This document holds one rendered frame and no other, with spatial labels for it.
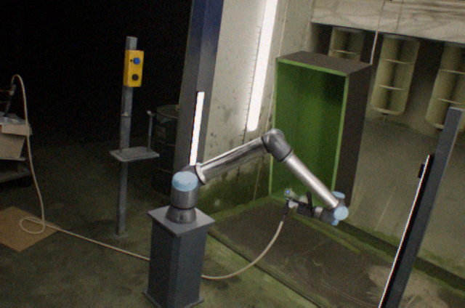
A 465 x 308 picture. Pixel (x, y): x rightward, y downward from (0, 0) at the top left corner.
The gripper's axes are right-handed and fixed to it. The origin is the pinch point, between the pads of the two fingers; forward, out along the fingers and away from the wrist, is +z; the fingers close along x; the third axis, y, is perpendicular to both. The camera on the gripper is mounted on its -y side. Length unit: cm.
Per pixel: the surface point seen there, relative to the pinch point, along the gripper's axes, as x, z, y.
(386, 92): 84, -33, -129
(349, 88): -22, -19, -79
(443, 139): -99, -74, -35
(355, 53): 89, 6, -165
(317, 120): 39, 9, -71
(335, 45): 85, 28, -166
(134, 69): -52, 125, -45
